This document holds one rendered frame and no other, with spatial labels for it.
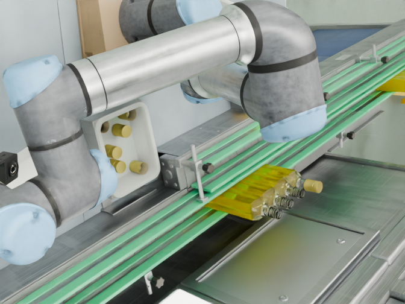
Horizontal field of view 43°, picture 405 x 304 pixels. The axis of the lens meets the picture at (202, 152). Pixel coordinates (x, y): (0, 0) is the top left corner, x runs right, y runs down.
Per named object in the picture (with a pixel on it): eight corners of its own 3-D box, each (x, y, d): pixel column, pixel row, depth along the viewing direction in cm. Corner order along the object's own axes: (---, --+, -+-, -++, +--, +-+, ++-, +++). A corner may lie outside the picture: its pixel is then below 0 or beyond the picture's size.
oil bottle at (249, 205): (202, 206, 156) (260, 224, 142) (199, 190, 154) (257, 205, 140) (214, 198, 160) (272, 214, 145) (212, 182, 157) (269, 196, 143)
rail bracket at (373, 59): (354, 63, 212) (385, 64, 203) (352, 45, 210) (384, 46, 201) (358, 60, 215) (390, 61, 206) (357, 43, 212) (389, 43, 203)
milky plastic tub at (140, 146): (95, 195, 142) (114, 201, 136) (74, 117, 133) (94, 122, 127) (142, 169, 153) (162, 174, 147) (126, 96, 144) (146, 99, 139)
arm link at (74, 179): (105, 125, 71) (34, 160, 64) (128, 198, 75) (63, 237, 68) (75, 122, 76) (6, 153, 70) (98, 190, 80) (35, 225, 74)
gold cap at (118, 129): (109, 125, 140) (120, 128, 137) (120, 121, 142) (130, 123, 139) (113, 138, 141) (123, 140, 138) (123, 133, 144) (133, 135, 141)
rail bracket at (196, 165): (181, 197, 148) (213, 207, 139) (170, 143, 141) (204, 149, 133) (188, 193, 150) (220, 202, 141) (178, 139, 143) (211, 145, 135)
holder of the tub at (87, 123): (99, 211, 144) (117, 218, 139) (74, 118, 134) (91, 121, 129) (144, 184, 155) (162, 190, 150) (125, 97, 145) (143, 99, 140)
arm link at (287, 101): (207, 30, 131) (332, 47, 82) (220, 87, 137) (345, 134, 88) (163, 44, 128) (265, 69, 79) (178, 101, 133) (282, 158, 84)
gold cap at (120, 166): (104, 161, 140) (114, 163, 138) (114, 156, 143) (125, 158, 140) (107, 173, 142) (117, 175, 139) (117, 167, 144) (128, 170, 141)
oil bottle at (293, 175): (238, 181, 167) (295, 195, 153) (236, 166, 165) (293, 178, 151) (249, 175, 171) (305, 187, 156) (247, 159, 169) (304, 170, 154)
